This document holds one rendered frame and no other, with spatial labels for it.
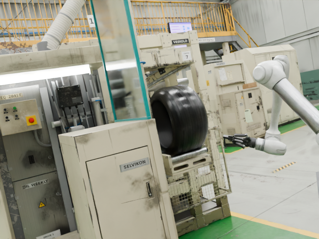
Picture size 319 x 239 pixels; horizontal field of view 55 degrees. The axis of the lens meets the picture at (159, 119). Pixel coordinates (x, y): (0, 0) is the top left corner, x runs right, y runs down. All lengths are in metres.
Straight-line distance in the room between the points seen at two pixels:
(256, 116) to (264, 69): 5.43
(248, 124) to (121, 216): 5.91
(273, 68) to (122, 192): 1.16
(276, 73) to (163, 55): 1.07
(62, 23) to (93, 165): 1.39
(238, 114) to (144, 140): 5.55
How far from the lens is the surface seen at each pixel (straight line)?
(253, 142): 2.31
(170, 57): 2.72
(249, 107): 7.24
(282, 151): 2.32
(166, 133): 2.70
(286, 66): 2.15
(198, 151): 2.40
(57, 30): 2.50
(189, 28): 6.74
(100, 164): 1.41
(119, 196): 1.46
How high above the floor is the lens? 1.34
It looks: 3 degrees down
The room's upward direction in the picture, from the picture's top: 11 degrees counter-clockwise
